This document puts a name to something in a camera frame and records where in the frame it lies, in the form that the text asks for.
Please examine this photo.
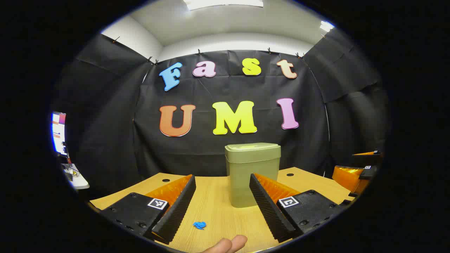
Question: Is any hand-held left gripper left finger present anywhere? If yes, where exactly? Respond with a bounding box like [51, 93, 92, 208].
[99, 174, 197, 245]

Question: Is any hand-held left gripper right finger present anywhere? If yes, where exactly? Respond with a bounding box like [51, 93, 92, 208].
[249, 173, 347, 243]

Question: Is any green desktop garbage bin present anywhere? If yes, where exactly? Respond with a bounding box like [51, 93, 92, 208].
[225, 143, 281, 208]

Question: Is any wooden desktop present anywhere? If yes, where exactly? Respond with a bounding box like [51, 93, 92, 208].
[90, 167, 355, 253]

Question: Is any black backdrop cloth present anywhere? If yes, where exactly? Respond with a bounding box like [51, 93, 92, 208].
[53, 28, 391, 197]

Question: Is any white side table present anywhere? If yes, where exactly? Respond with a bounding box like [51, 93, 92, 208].
[62, 163, 90, 190]

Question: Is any computer monitor screen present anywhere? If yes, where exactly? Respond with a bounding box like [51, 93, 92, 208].
[51, 112, 67, 157]

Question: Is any large ceiling light panel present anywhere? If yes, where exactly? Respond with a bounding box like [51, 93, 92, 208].
[183, 0, 264, 10]

